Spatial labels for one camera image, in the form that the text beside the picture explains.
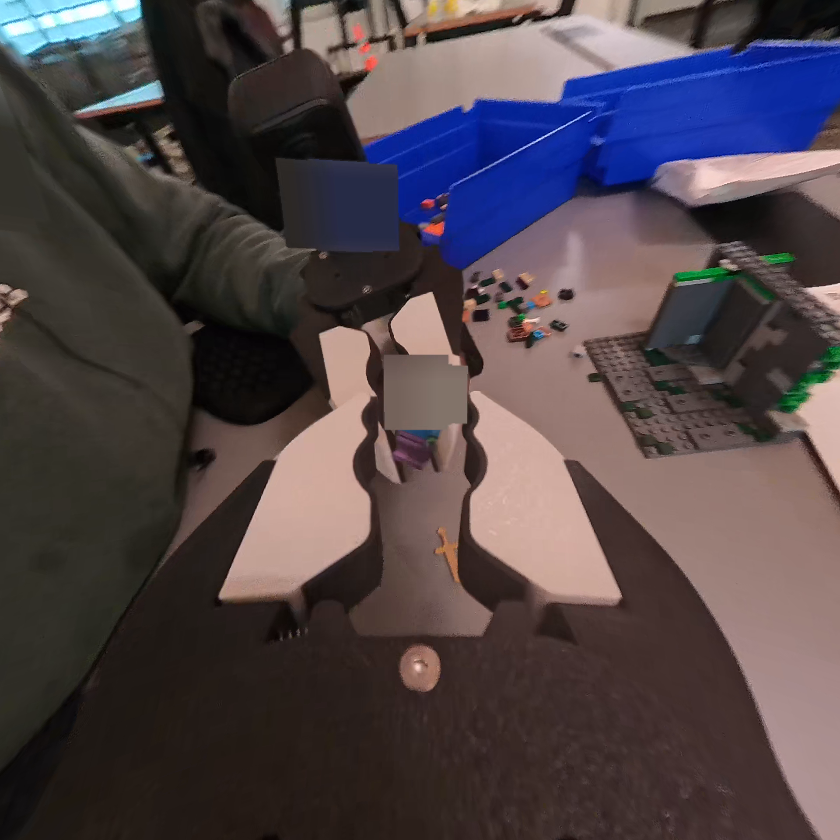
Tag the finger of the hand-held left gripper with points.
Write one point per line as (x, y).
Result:
(423, 328)
(344, 361)

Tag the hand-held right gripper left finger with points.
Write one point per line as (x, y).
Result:
(302, 525)

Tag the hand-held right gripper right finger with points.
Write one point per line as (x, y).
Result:
(544, 525)

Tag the gold toy sword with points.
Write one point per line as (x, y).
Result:
(449, 551)

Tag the green headed toy minifigure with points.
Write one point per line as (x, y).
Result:
(413, 449)

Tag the person's left forearm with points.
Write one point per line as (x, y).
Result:
(216, 256)

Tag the heap of mixed bricks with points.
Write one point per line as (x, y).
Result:
(434, 216)

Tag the scatter of small loose bricks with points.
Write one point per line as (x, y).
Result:
(518, 305)

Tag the grey brick building model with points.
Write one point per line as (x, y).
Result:
(689, 407)

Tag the black office chair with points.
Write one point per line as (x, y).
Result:
(289, 98)

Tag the dark green hoodie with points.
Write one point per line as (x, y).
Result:
(79, 426)

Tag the wooden top office table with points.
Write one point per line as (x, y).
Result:
(124, 102)

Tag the white rounded board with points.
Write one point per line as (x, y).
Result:
(827, 394)

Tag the white crumpled paper bag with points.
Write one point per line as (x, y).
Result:
(741, 174)

